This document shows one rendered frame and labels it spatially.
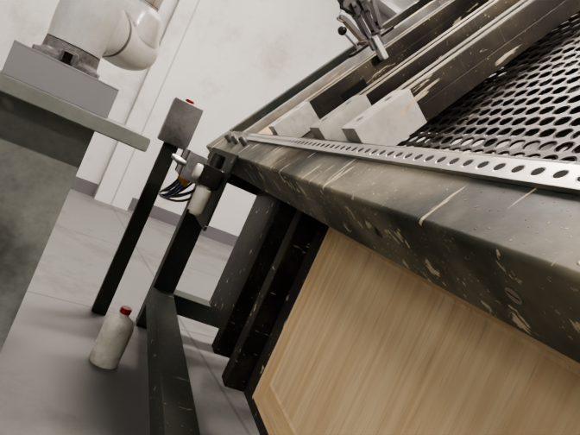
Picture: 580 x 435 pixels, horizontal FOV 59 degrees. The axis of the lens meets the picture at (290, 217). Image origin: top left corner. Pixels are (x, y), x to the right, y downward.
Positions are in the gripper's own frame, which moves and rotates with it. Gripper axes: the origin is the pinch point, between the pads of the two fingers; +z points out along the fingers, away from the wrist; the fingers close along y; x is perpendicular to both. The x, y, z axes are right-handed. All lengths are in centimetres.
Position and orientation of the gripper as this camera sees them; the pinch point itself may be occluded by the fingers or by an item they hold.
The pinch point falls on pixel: (378, 47)
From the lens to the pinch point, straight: 154.2
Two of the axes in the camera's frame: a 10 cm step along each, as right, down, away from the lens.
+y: 8.0, -5.8, 1.3
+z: 5.3, 7.9, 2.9
